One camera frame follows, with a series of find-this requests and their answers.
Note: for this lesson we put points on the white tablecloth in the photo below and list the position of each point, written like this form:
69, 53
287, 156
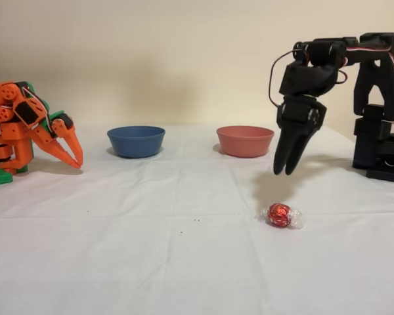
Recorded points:
184, 246

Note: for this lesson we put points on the red bowl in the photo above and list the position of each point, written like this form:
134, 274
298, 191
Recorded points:
244, 142

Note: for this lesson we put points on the red candy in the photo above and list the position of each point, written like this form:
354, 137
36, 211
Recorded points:
278, 215

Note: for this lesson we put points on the blue bowl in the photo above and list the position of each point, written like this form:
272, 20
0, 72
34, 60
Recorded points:
136, 142

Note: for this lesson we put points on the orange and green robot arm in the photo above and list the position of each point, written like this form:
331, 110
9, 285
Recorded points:
10, 131

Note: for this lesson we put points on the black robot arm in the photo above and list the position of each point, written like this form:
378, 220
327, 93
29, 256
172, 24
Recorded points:
308, 78

